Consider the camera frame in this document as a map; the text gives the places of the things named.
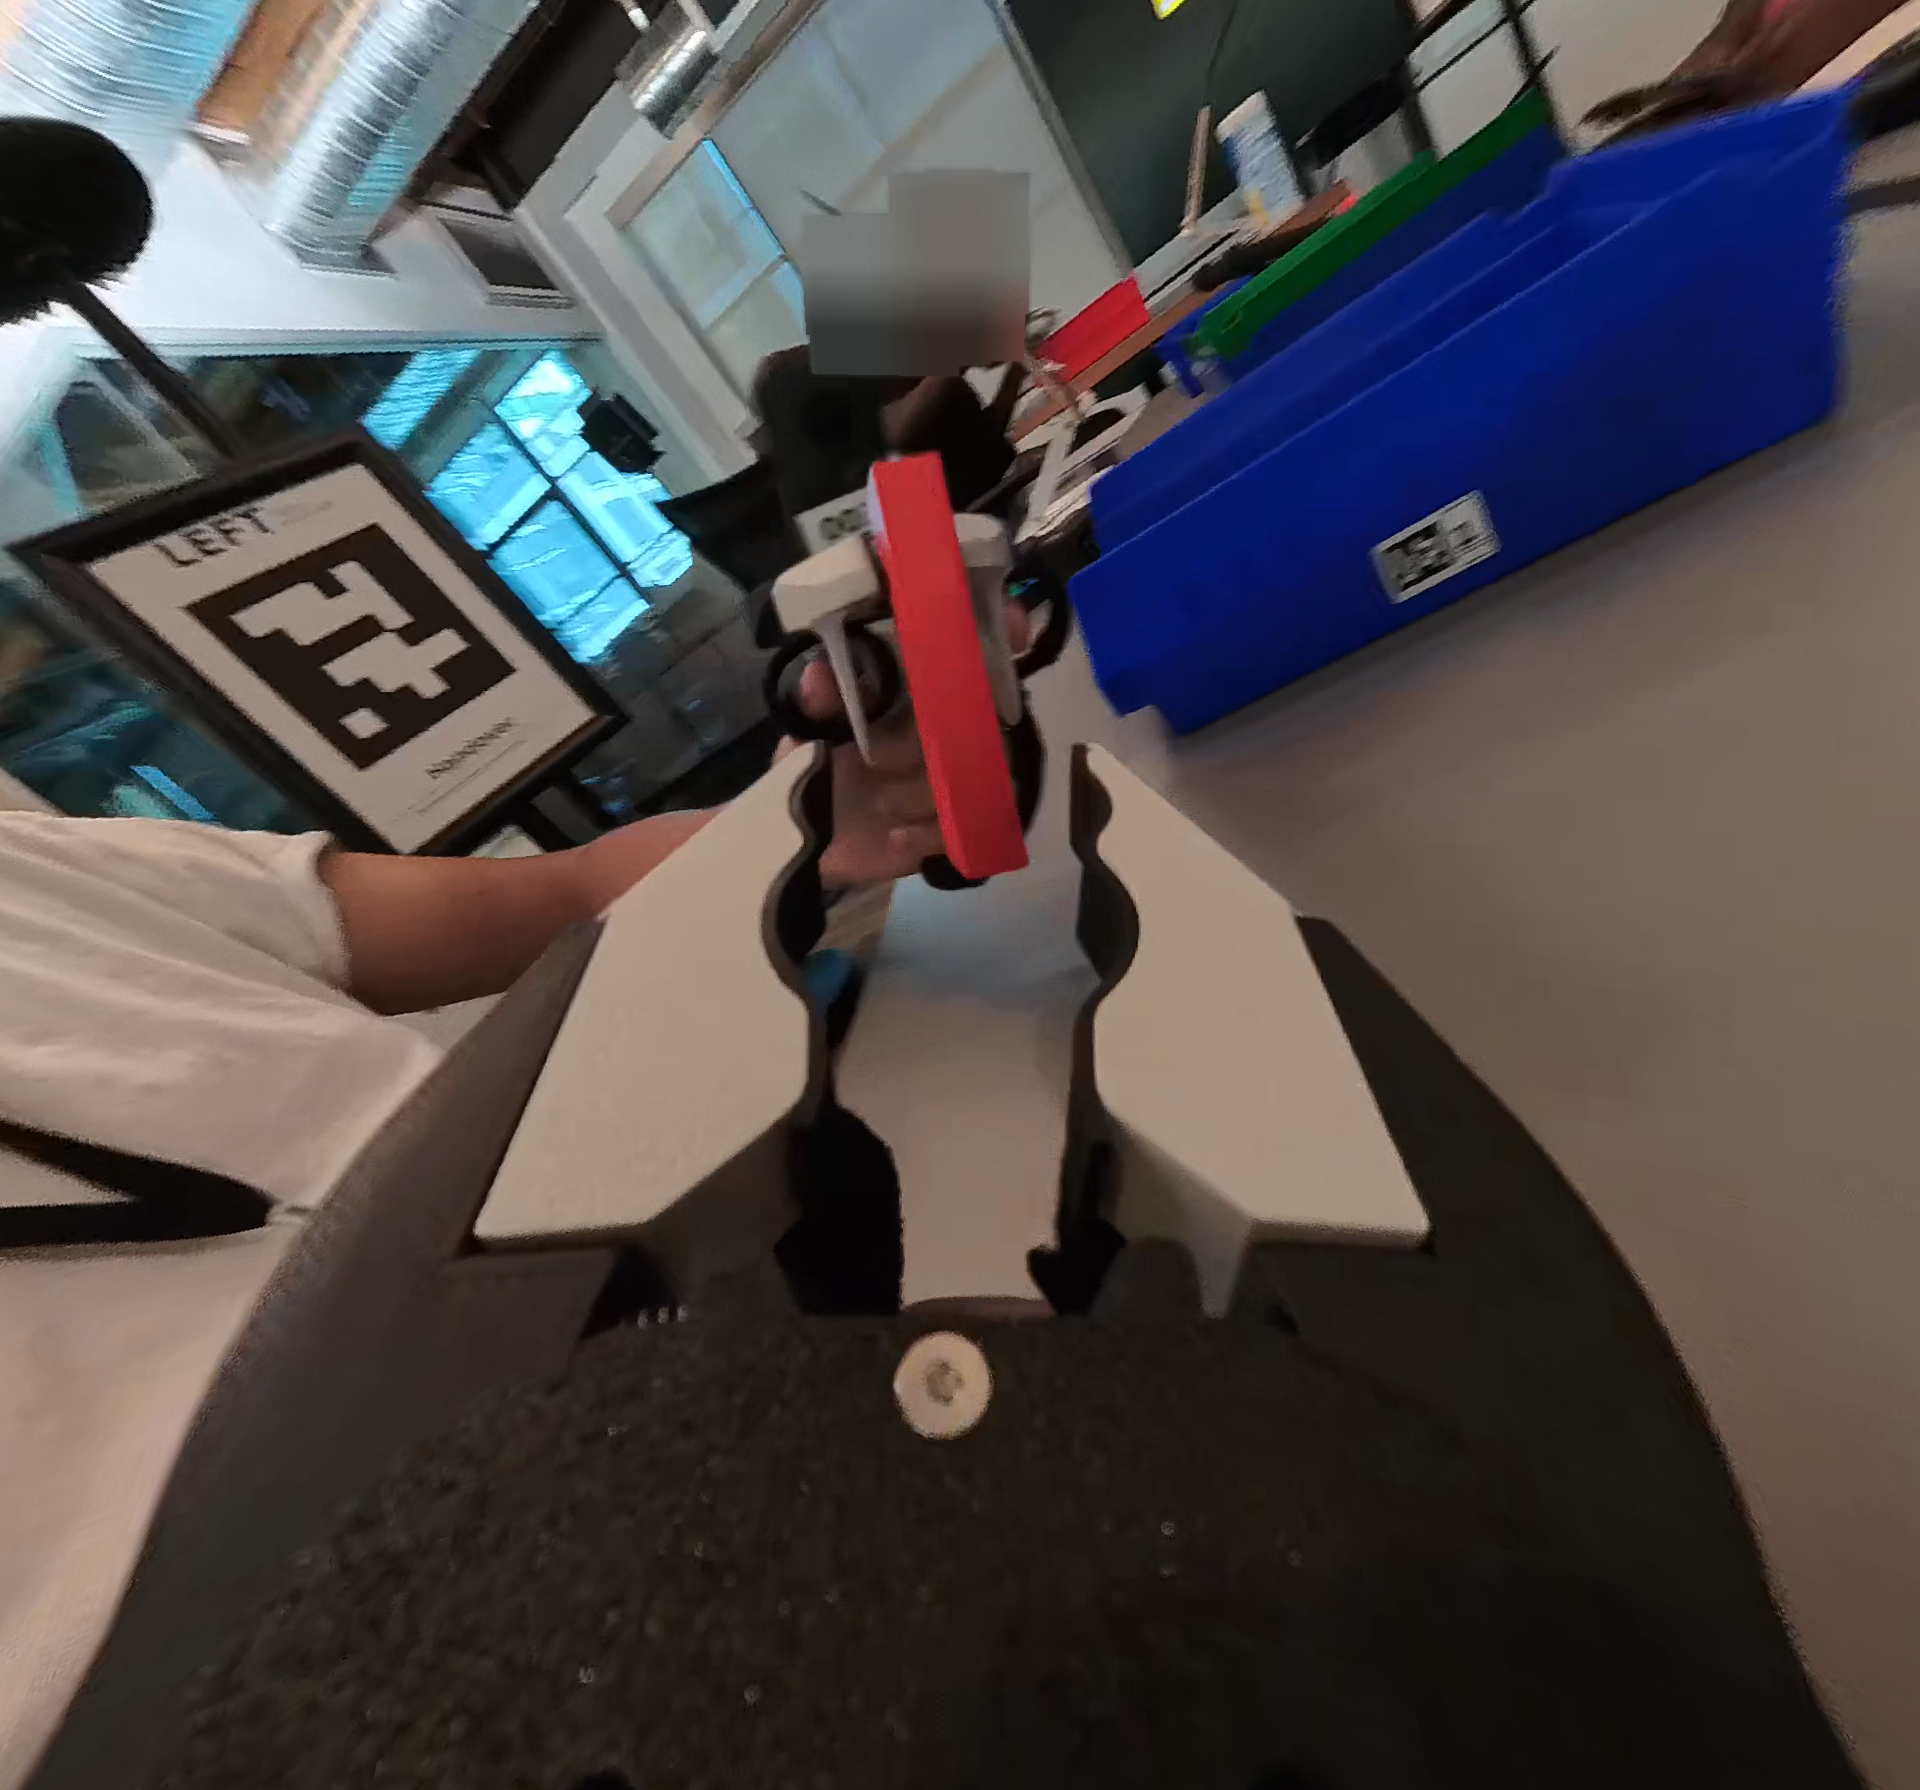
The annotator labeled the black strap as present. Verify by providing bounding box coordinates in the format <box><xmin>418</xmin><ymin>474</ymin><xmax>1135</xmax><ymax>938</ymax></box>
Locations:
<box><xmin>0</xmin><ymin>1119</ymin><xmax>284</xmax><ymax>1256</ymax></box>

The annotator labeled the blue plastic bin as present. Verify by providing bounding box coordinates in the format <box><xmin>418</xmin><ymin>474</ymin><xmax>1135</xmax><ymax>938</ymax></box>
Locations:
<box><xmin>1067</xmin><ymin>92</ymin><xmax>1866</xmax><ymax>739</ymax></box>

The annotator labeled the person's left hand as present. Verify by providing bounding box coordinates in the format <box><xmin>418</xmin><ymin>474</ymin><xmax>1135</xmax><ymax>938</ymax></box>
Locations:
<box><xmin>794</xmin><ymin>650</ymin><xmax>948</xmax><ymax>895</ymax></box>

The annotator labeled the red plastic bin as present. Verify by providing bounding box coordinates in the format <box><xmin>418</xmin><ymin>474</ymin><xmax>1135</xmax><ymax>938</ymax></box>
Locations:
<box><xmin>1031</xmin><ymin>275</ymin><xmax>1156</xmax><ymax>384</ymax></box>

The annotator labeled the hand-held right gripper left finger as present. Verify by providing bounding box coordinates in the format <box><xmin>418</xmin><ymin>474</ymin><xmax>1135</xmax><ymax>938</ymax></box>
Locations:
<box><xmin>468</xmin><ymin>740</ymin><xmax>908</xmax><ymax>1317</ymax></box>

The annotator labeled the black round object on pole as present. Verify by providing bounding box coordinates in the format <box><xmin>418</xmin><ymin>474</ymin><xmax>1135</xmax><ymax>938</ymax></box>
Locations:
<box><xmin>0</xmin><ymin>116</ymin><xmax>249</xmax><ymax>465</ymax></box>

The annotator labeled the white wipes canister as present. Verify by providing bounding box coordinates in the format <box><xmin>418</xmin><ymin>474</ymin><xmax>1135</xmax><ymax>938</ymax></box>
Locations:
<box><xmin>1212</xmin><ymin>88</ymin><xmax>1310</xmax><ymax>230</ymax></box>

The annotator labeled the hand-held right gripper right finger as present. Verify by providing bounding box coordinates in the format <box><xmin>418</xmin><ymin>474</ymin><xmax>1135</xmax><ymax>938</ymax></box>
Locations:
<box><xmin>1030</xmin><ymin>740</ymin><xmax>1437</xmax><ymax>1317</ymax></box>

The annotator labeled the green plastic bin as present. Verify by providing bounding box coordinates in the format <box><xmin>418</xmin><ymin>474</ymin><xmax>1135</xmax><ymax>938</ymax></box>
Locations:
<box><xmin>1192</xmin><ymin>92</ymin><xmax>1563</xmax><ymax>364</ymax></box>

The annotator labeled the red block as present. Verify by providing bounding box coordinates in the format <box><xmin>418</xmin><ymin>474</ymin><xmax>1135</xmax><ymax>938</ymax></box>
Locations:
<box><xmin>867</xmin><ymin>453</ymin><xmax>1033</xmax><ymax>882</ymax></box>

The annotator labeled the person's white shirt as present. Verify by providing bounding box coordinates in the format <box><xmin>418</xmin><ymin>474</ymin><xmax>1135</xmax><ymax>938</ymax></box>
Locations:
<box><xmin>0</xmin><ymin>812</ymin><xmax>504</xmax><ymax>1790</ymax></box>

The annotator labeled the dark wall board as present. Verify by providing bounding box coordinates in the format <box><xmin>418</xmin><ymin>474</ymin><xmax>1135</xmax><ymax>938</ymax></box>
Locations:
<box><xmin>1001</xmin><ymin>0</ymin><xmax>1424</xmax><ymax>274</ymax></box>

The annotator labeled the person's left forearm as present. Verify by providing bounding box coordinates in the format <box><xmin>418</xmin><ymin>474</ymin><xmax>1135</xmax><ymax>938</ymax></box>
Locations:
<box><xmin>320</xmin><ymin>803</ymin><xmax>729</xmax><ymax>1021</ymax></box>

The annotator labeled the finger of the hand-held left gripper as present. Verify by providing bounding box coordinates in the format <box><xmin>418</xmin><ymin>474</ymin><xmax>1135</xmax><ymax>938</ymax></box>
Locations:
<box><xmin>768</xmin><ymin>538</ymin><xmax>893</xmax><ymax>762</ymax></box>
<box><xmin>949</xmin><ymin>514</ymin><xmax>1040</xmax><ymax>717</ymax></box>

